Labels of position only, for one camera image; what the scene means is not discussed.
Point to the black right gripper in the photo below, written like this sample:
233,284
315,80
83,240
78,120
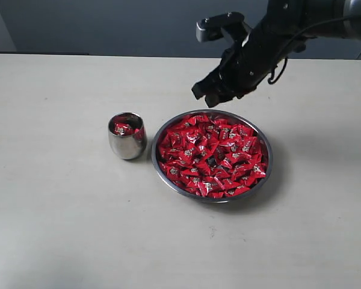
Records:
247,62

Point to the red candy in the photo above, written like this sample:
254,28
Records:
176,139
196,119
258,171
206,187
124,129

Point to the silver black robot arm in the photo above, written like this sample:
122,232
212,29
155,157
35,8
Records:
332,19

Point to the stainless steel plate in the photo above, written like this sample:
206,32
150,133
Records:
222,151

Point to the stainless steel cup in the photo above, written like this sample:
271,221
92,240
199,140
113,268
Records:
129,147

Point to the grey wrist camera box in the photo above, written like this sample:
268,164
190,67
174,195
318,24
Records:
228,25

